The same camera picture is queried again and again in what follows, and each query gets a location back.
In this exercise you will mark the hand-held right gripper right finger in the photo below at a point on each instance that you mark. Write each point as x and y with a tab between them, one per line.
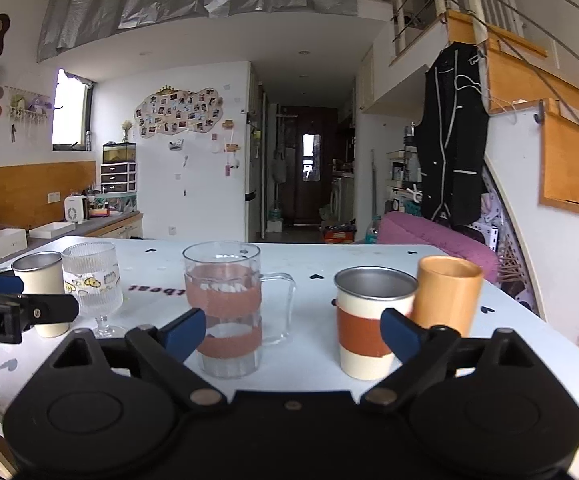
398	332

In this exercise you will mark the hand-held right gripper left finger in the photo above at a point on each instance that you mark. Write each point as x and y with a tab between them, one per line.
189	331

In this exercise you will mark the plain white steel cup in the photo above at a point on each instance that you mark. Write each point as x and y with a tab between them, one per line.
39	272

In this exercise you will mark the white steel cup brown band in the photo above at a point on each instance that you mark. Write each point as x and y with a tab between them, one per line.
364	320

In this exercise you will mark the orange cup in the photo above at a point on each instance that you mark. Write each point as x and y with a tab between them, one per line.
447	295

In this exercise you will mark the white open box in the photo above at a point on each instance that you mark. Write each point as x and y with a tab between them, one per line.
4	242

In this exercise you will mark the ribbed glass goblet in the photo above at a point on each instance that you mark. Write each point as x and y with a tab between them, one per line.
91	280

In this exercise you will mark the clear mug with brown bands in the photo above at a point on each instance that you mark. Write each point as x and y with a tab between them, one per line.
224	290

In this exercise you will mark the white flat tray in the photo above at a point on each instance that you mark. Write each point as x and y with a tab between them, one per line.
49	230

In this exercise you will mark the purple chair cushion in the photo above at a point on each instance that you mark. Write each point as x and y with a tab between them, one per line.
429	240

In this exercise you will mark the small white appliance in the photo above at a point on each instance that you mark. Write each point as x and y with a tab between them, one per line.
75	208

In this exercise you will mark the clear water bottle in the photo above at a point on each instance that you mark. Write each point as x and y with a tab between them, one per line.
373	230

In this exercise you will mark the kitchen counter cabinet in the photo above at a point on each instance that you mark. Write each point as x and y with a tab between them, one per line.
119	225

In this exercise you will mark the orange printed carton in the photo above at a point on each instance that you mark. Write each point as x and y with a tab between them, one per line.
338	234

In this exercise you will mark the small plastic drawer unit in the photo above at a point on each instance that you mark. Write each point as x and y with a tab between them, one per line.
118	178

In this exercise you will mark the glass fish tank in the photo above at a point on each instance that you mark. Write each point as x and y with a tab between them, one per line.
118	153

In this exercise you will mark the window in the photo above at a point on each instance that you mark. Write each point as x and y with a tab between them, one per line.
69	110

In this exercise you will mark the dark wooden door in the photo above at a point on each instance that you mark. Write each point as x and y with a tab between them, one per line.
312	160

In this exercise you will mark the black jacket with white trim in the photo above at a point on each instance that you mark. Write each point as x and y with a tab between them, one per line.
449	145

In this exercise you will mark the cloud-shaped photo board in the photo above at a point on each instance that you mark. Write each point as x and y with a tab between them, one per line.
177	112

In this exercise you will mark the wooden staircase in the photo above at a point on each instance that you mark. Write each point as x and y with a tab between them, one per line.
559	125

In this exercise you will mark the wall-mounted white rack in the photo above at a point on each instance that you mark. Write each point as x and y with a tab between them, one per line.
29	107

